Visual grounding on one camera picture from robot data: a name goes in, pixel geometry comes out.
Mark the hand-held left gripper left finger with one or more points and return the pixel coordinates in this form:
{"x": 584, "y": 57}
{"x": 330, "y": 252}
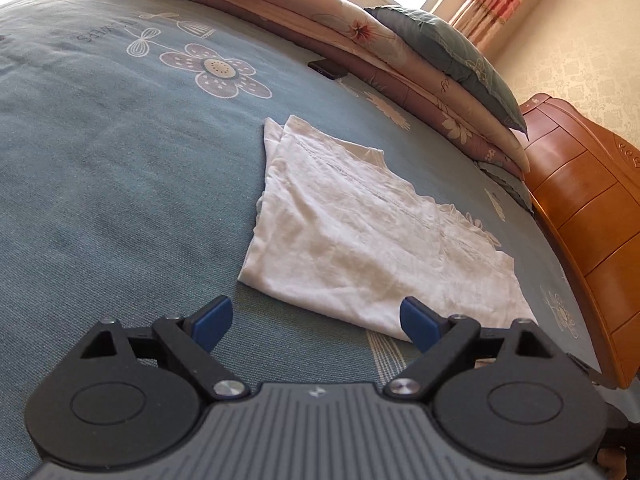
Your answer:
{"x": 212, "y": 325}

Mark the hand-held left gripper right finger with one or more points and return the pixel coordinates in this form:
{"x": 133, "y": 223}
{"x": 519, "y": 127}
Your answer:
{"x": 420, "y": 327}

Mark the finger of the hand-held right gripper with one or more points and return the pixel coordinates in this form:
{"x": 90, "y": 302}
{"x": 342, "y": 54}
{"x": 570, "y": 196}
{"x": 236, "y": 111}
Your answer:
{"x": 595, "y": 372}

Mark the white printed long-sleeve shirt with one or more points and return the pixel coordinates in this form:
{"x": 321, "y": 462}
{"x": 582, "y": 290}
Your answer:
{"x": 360, "y": 240}

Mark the blue floral bed sheet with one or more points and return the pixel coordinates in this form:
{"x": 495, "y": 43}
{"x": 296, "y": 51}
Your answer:
{"x": 125, "y": 185}

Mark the flat grey-blue pillow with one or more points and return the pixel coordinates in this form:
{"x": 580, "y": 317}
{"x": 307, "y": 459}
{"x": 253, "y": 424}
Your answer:
{"x": 507, "y": 185}

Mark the wooden headboard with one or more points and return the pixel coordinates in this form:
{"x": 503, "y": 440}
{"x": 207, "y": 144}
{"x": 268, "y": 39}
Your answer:
{"x": 585, "y": 200}

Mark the black smartphone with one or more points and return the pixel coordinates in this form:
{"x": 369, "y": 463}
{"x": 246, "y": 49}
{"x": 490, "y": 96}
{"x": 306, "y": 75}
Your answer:
{"x": 327, "y": 69}

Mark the grey-blue floral pillow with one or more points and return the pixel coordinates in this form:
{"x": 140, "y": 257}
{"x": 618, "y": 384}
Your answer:
{"x": 450, "y": 50}

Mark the pink floral folded quilt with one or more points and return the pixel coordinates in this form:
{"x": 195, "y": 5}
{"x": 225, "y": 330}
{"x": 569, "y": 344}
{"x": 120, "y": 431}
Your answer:
{"x": 380, "y": 50}

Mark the orange patterned curtain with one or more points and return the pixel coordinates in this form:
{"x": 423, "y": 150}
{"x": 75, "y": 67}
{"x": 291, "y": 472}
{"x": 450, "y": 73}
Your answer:
{"x": 505, "y": 0}

